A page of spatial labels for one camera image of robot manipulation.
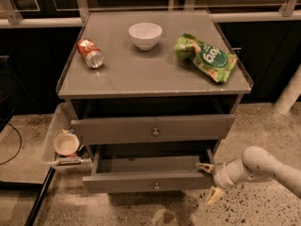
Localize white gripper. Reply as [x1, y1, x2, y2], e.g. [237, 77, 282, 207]
[196, 163, 235, 205]

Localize grey drawer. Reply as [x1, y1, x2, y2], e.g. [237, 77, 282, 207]
[83, 143, 213, 193]
[71, 114, 234, 144]

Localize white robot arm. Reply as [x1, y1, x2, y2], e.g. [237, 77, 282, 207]
[197, 146, 301, 205]

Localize grey drawer cabinet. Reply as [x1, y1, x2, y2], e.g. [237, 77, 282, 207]
[55, 9, 254, 149]

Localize grey top drawer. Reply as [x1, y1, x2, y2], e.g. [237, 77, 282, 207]
[71, 114, 234, 144]

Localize green chip bag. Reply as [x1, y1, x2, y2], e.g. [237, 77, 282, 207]
[174, 33, 238, 84]

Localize small beige bowl in bin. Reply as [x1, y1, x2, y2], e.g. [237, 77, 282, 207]
[54, 133, 80, 156]

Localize clear plastic storage bin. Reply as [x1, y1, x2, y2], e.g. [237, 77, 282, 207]
[42, 103, 92, 173]

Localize white ceramic bowl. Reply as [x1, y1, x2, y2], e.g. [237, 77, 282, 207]
[128, 23, 163, 51]

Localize orange soda can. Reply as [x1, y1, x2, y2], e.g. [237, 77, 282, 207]
[77, 39, 104, 69]

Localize white post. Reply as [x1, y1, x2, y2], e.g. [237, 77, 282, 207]
[275, 64, 301, 115]

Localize black floor cable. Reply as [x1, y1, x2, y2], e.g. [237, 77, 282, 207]
[0, 118, 24, 167]

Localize metal railing frame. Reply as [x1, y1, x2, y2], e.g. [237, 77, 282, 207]
[0, 0, 301, 27]

